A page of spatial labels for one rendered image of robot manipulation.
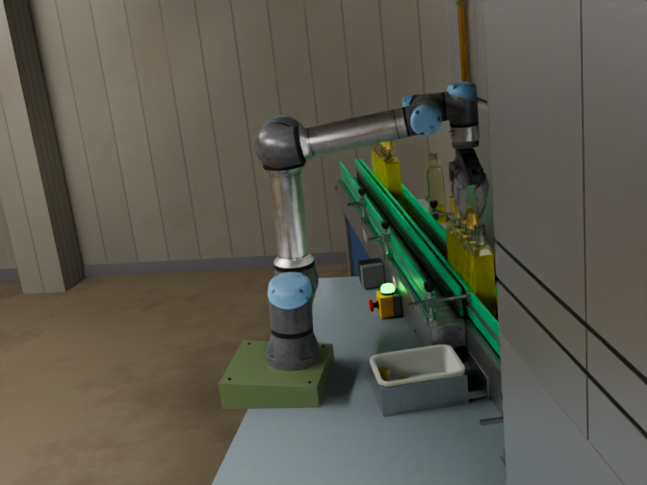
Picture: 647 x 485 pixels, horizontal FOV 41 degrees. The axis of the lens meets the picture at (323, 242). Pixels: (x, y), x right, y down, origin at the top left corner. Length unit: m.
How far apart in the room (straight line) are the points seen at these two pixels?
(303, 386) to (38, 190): 3.68
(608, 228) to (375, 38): 4.29
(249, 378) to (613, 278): 1.48
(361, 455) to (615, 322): 1.16
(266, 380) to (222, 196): 3.36
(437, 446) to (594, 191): 1.18
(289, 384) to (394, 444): 0.35
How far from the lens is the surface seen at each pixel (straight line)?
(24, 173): 5.71
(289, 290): 2.28
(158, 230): 5.79
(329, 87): 5.28
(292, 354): 2.33
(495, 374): 2.17
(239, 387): 2.30
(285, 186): 2.34
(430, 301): 2.32
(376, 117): 2.16
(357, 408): 2.26
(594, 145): 0.99
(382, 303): 2.73
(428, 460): 2.03
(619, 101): 0.92
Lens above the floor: 1.84
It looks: 18 degrees down
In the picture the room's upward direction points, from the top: 7 degrees counter-clockwise
